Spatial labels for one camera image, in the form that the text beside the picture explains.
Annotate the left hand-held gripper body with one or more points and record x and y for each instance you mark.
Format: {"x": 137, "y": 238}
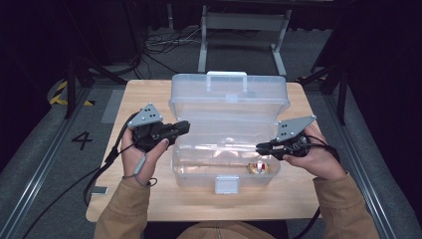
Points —
{"x": 146, "y": 116}

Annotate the grey floor tape piece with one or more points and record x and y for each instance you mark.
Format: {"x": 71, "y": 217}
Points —
{"x": 99, "y": 190}

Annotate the white metal desk frame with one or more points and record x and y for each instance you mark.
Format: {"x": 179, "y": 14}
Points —
{"x": 245, "y": 21}

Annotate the person's left hand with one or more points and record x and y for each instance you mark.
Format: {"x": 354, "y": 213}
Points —
{"x": 136, "y": 159}

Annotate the person's torso tan clothing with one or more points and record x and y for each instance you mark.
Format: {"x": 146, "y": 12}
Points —
{"x": 225, "y": 232}

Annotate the person's right hand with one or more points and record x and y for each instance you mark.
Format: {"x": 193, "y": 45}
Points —
{"x": 318, "y": 162}

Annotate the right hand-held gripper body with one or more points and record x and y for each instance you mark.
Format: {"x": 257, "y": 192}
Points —
{"x": 292, "y": 127}

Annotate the round tin with red label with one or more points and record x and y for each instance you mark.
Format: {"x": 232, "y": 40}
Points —
{"x": 258, "y": 167}

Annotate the black metal stand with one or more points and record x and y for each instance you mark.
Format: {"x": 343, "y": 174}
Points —
{"x": 70, "y": 89}
{"x": 341, "y": 93}

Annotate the clear plastic storage box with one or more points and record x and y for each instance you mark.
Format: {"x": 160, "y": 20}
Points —
{"x": 229, "y": 86}

